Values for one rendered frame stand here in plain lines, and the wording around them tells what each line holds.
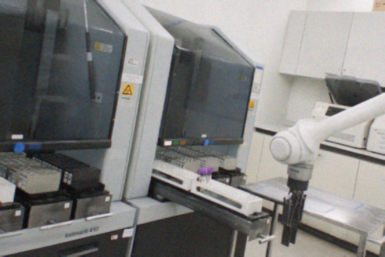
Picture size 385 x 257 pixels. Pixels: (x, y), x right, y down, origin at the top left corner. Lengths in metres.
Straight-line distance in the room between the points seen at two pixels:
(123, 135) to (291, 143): 0.74
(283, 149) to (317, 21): 3.32
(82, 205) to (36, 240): 0.17
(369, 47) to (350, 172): 1.22
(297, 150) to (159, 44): 0.79
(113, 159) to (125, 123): 0.15
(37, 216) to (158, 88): 0.65
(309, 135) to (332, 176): 2.68
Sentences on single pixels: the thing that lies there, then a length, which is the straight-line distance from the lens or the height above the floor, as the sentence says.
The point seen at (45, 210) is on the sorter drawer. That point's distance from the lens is 1.51.
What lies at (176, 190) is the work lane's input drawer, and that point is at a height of 0.80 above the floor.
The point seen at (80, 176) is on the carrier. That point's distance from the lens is 1.63.
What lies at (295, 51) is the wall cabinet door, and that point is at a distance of 4.51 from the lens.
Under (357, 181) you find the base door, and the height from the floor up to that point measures 0.63.
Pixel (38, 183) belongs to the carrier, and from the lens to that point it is 1.55.
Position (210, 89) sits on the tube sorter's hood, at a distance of 1.98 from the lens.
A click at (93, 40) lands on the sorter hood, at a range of 1.55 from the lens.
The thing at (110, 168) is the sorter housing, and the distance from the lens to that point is 1.71.
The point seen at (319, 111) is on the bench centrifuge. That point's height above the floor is 1.17.
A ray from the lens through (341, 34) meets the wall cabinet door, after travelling 4.32.
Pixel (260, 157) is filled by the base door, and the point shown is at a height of 0.56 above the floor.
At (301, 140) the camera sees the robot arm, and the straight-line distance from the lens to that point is 1.26.
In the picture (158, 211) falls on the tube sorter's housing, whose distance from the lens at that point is 1.82.
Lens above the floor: 1.29
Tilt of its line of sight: 3 degrees down
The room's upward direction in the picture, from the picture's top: 10 degrees clockwise
